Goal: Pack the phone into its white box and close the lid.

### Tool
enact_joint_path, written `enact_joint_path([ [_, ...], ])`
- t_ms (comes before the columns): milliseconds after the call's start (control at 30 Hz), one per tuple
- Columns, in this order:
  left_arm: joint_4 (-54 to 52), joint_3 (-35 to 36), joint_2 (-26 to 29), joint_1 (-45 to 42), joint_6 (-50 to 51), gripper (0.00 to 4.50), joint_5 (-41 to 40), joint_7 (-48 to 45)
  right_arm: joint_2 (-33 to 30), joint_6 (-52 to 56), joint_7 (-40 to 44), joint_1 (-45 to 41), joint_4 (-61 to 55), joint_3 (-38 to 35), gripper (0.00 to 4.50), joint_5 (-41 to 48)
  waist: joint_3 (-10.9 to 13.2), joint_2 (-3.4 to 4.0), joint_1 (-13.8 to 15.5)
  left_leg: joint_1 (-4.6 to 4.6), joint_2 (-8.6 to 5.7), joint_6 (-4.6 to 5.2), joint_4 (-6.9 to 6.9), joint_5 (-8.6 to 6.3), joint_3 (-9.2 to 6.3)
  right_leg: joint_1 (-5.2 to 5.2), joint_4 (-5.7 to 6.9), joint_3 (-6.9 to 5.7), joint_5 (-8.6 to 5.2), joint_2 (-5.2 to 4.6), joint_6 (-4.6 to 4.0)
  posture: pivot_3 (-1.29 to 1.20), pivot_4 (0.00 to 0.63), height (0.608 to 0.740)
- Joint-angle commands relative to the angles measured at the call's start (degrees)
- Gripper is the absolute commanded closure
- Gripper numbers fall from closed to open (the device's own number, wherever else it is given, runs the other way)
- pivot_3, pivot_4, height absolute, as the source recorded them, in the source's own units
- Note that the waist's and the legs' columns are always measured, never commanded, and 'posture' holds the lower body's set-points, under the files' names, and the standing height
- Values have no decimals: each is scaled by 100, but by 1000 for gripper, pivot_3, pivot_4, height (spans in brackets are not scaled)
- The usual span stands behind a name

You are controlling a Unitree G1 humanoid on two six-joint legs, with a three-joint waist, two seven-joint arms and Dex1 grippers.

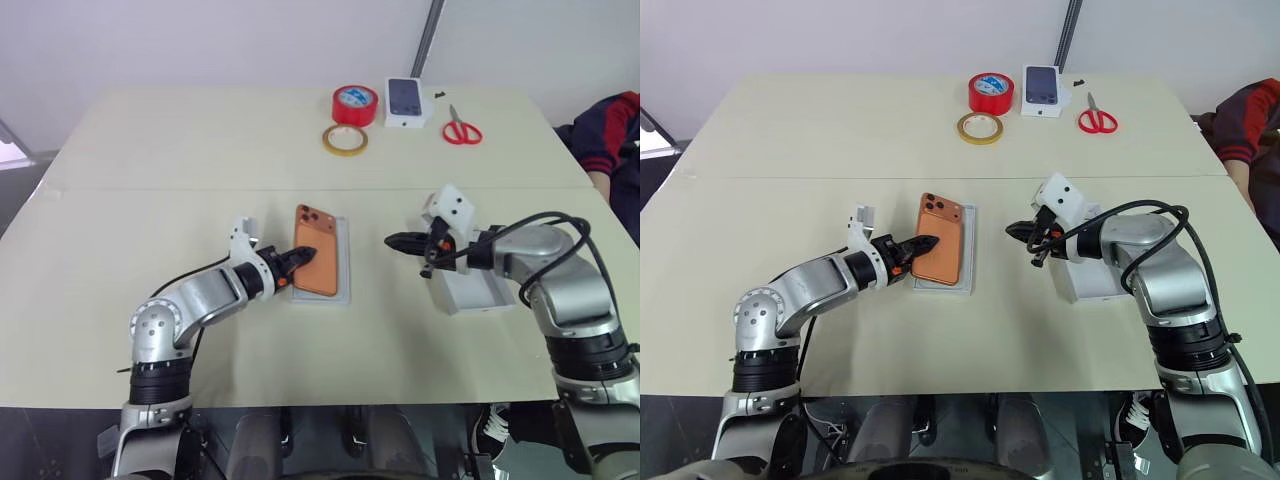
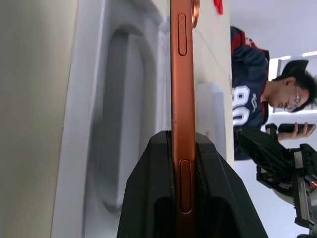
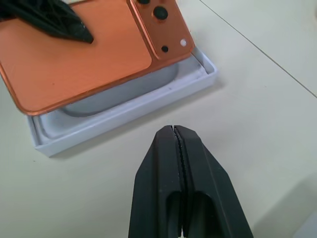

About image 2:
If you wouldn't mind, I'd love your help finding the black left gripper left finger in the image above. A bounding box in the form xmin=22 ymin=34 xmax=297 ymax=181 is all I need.
xmin=116 ymin=130 xmax=178 ymax=238

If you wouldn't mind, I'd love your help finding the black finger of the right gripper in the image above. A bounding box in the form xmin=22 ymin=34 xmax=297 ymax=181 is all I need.
xmin=236 ymin=127 xmax=297 ymax=200

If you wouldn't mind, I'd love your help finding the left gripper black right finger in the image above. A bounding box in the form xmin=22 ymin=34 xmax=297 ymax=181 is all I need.
xmin=195 ymin=132 xmax=269 ymax=238

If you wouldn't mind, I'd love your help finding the black smartphone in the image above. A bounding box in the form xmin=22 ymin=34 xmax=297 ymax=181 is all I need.
xmin=277 ymin=122 xmax=315 ymax=135

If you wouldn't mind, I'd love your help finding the orange smartphone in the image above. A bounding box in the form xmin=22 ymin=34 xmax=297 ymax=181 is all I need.
xmin=169 ymin=0 xmax=201 ymax=238

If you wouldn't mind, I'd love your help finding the white phone box base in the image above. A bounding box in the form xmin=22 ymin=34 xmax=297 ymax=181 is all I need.
xmin=51 ymin=0 xmax=174 ymax=238

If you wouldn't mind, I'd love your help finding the person's bare hand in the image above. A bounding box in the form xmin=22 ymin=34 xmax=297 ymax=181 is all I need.
xmin=291 ymin=122 xmax=317 ymax=137

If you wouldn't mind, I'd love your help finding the person in navy jersey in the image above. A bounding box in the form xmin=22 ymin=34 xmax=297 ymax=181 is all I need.
xmin=230 ymin=25 xmax=317 ymax=162

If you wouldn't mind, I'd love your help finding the red object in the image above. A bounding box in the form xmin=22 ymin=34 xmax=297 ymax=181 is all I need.
xmin=213 ymin=0 xmax=224 ymax=15

